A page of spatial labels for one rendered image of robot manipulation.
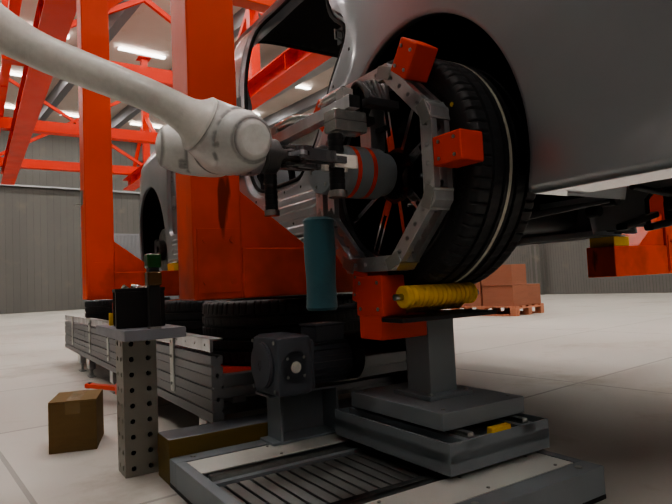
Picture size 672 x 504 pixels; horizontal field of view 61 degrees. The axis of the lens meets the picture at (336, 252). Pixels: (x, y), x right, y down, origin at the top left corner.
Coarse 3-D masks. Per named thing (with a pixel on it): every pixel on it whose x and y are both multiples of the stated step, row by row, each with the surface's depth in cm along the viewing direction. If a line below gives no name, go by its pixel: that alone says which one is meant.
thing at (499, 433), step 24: (360, 408) 173; (336, 432) 172; (360, 432) 162; (384, 432) 152; (408, 432) 144; (432, 432) 144; (456, 432) 139; (480, 432) 148; (504, 432) 142; (528, 432) 146; (408, 456) 144; (432, 456) 136; (456, 456) 132; (480, 456) 136; (504, 456) 141
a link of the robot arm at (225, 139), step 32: (0, 32) 90; (32, 32) 92; (32, 64) 93; (64, 64) 92; (96, 64) 92; (128, 96) 91; (160, 96) 91; (192, 128) 93; (224, 128) 91; (256, 128) 92; (224, 160) 94; (256, 160) 94
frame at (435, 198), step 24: (384, 72) 147; (408, 96) 141; (432, 96) 139; (432, 120) 133; (432, 144) 133; (432, 168) 132; (432, 192) 132; (336, 216) 176; (432, 216) 139; (336, 240) 168; (408, 240) 140; (360, 264) 157; (384, 264) 149; (408, 264) 145
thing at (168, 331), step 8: (96, 328) 188; (104, 328) 176; (112, 328) 167; (128, 328) 164; (136, 328) 162; (144, 328) 161; (160, 328) 158; (168, 328) 159; (176, 328) 161; (184, 328) 162; (112, 336) 166; (120, 336) 157; (128, 336) 153; (136, 336) 155; (144, 336) 156; (152, 336) 157; (160, 336) 158; (168, 336) 159; (176, 336) 160; (184, 336) 162
